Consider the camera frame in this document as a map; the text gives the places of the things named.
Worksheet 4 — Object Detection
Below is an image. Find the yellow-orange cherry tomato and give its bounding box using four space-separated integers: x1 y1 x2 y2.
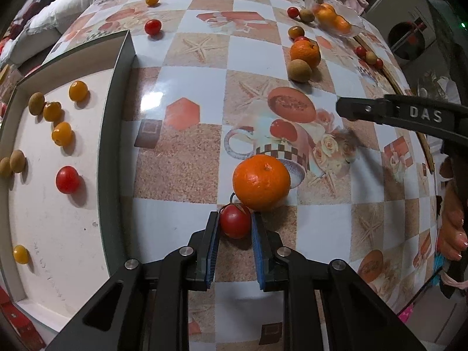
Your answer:
68 80 89 102

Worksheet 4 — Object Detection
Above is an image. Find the person's hand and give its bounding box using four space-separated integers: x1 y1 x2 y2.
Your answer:
437 158 467 261

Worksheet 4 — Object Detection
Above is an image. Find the large orange mandarin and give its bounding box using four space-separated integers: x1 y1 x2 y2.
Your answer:
233 154 290 211

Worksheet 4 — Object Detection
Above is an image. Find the red tomato by tray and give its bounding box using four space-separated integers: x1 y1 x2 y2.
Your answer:
355 46 367 59

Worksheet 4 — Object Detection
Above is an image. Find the clear glass fruit bowl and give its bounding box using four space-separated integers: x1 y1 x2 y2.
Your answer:
304 0 365 37

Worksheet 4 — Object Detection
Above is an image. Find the red cherry tomato in box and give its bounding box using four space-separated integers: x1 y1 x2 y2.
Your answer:
56 166 81 194

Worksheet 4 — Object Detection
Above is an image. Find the tan longan fruit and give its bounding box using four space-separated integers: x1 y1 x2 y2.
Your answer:
286 59 312 83

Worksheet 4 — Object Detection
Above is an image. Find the small red cherry tomato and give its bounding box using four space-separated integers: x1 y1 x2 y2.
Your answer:
294 36 310 43

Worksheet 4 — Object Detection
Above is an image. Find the shallow white cardboard box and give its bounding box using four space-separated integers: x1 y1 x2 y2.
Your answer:
1 31 136 329

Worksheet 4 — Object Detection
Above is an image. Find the small brown-orange cherry tomato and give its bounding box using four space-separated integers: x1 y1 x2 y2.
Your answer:
288 25 304 40

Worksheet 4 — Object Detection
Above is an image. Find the tan longan in box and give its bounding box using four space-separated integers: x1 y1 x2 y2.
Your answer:
28 92 45 116

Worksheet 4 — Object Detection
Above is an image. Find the grey sofa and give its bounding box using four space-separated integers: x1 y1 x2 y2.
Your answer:
1 0 96 67

